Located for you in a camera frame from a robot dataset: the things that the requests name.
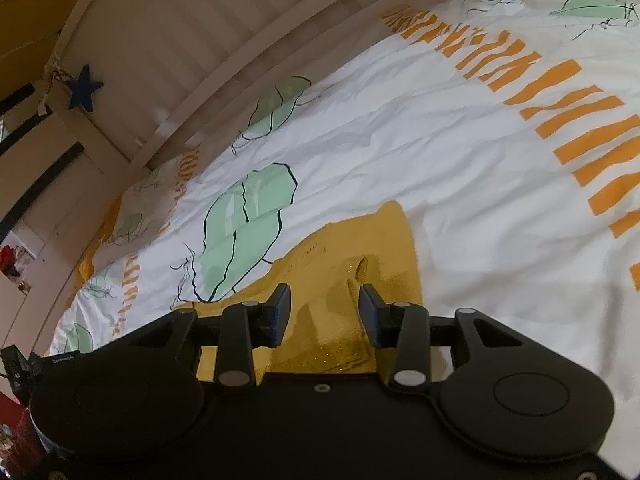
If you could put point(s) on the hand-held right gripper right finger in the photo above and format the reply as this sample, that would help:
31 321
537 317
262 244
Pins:
372 317

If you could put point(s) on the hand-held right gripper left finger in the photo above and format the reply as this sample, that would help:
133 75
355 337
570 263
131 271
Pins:
280 315

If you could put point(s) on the yellow knit sweater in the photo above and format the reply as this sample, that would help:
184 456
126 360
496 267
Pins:
340 260

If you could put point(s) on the red patterned object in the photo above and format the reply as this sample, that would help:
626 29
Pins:
17 440

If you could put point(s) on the red cloth item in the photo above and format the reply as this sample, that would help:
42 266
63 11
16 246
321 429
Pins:
9 260

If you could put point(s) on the white leaf print duvet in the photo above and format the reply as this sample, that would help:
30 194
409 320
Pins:
450 160

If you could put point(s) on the leaf print pillow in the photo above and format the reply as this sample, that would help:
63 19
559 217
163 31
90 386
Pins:
145 200

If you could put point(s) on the blue star decoration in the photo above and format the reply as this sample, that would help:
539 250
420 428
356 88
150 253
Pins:
84 87

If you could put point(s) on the wooden bed frame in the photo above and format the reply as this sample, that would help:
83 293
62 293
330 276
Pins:
175 35

